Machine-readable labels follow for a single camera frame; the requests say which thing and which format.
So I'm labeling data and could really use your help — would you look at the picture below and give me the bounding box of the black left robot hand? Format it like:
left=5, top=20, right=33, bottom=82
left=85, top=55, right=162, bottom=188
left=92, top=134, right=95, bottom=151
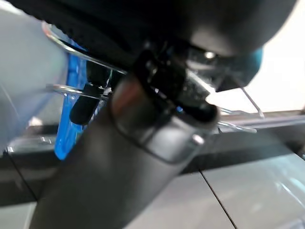
left=19, top=0, right=298, bottom=229

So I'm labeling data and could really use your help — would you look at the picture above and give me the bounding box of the blue plastic shopping basket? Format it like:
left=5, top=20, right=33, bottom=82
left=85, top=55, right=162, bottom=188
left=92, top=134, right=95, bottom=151
left=41, top=22, right=265, bottom=160

